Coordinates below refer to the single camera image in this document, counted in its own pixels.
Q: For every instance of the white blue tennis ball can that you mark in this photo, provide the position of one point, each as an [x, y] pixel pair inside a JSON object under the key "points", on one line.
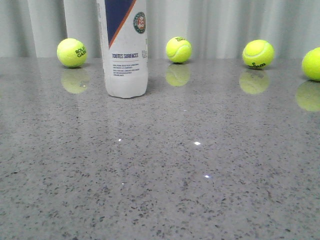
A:
{"points": [[124, 46]]}

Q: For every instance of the centre yellow tennis ball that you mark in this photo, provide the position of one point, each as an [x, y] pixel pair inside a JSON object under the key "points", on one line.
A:
{"points": [[178, 49]]}

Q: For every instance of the yellow tennis ball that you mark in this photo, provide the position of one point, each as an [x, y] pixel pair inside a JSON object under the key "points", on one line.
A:
{"points": [[311, 64], [178, 49]]}

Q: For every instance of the tennis ball with black lettering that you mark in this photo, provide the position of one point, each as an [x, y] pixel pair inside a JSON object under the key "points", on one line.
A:
{"points": [[71, 52]]}

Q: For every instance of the yellow tennis ball Wilson print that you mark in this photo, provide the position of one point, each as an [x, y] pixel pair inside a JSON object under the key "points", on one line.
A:
{"points": [[258, 54]]}

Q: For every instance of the rightmost yellow tennis ball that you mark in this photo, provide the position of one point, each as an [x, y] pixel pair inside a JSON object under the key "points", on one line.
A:
{"points": [[311, 64]]}

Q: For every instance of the grey-white curtain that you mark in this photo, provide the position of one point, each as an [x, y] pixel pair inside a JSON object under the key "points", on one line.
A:
{"points": [[217, 29]]}

